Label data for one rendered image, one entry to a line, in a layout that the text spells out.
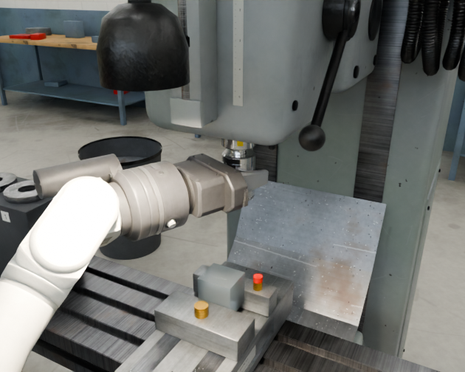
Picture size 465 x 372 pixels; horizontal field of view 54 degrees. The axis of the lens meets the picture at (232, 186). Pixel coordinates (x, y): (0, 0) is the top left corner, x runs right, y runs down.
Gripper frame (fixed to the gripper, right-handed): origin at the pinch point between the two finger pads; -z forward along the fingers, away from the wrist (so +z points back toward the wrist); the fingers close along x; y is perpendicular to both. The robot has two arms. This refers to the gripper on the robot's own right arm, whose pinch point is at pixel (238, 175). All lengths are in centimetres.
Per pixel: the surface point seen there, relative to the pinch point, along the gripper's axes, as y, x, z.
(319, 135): -9.9, -15.4, 0.9
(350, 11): -22.2, -10.3, -8.4
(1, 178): 13, 54, 22
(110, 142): 63, 211, -65
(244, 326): 21.8, -5.8, 2.9
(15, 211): 14.8, 39.2, 23.3
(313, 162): 10.1, 16.1, -33.4
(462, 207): 121, 88, -278
